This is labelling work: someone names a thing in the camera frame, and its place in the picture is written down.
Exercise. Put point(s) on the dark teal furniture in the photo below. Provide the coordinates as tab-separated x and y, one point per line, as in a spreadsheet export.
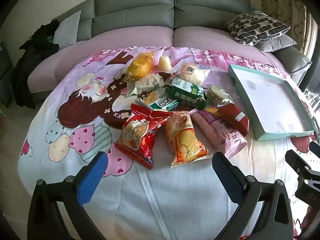
5	72

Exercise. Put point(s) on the patterned curtain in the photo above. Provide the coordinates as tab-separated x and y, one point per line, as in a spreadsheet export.
282	2

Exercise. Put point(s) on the green white packet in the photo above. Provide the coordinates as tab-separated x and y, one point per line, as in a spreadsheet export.
187	92

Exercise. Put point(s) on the orange bread packet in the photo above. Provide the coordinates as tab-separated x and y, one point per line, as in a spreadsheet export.
140	66

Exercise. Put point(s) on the black clothing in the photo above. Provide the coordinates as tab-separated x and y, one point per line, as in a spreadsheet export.
32	55

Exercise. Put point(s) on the printed cartoon blanket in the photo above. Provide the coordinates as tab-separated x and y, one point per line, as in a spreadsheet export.
160	205

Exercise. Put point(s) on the teal white packet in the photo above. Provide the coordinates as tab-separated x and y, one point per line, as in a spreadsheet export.
160	102

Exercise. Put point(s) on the pink packet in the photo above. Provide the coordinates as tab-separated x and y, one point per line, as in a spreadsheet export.
222	132

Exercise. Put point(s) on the cream biscuit packet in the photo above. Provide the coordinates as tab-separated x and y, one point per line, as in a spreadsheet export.
145	83

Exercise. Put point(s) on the black patterned pillow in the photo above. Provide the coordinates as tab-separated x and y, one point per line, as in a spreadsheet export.
257	27

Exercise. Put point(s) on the clear rice crisp packet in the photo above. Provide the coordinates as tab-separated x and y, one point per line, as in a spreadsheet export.
217	93

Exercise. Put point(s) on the yellow bread packet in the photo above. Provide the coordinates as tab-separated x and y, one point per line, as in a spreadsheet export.
185	142

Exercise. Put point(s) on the grey sofa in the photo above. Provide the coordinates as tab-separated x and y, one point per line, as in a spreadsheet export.
140	5

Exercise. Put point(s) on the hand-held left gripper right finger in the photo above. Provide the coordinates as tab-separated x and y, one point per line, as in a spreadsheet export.
226	177

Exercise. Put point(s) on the pink sofa cover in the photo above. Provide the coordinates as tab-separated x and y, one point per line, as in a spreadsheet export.
125	37

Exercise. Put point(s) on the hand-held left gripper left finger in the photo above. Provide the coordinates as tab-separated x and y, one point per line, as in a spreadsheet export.
92	177

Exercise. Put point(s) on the red cracker packet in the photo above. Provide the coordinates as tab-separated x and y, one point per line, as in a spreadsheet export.
137	135

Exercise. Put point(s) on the teal cardboard tray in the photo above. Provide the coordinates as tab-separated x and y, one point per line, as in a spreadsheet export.
270	100

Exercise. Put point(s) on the light grey pillow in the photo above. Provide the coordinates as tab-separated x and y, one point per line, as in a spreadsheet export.
67	32

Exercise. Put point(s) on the dark red packet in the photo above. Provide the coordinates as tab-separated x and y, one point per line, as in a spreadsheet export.
233	117

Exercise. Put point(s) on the white jelly cup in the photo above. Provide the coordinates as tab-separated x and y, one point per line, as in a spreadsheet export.
165	63

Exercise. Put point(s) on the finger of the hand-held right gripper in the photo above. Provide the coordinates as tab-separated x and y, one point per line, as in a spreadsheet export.
315	148
296	160

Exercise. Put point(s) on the white bun packet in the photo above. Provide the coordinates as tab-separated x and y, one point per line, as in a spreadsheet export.
197	75

